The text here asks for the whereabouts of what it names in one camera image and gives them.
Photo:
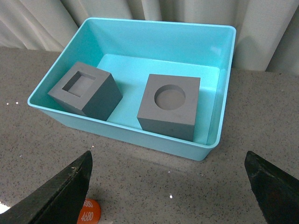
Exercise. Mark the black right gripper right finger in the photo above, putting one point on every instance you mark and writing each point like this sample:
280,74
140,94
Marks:
276,191

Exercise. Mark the turquoise plastic box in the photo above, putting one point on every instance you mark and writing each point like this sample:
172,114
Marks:
131,50

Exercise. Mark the gray cube square hole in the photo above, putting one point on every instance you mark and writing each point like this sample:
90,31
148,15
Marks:
87,91

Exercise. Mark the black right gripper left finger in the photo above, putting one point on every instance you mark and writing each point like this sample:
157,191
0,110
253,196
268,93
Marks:
59,200

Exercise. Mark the orange cylinder white numbers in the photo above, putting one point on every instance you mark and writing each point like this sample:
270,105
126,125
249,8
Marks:
90,212

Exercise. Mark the white curtain backdrop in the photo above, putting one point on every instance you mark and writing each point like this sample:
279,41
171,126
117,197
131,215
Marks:
267,31

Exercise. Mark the gray cube round hole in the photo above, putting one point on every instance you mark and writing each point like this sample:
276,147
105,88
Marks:
169,105

